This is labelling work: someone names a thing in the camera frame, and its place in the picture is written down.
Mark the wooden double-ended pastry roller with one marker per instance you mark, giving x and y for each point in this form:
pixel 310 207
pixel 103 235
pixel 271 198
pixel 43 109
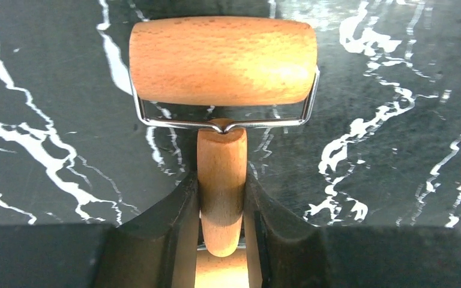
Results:
pixel 223 61

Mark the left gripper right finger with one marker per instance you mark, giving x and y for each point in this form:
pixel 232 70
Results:
pixel 285 251

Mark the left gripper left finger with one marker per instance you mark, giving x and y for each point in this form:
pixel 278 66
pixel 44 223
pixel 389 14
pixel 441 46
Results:
pixel 157 248

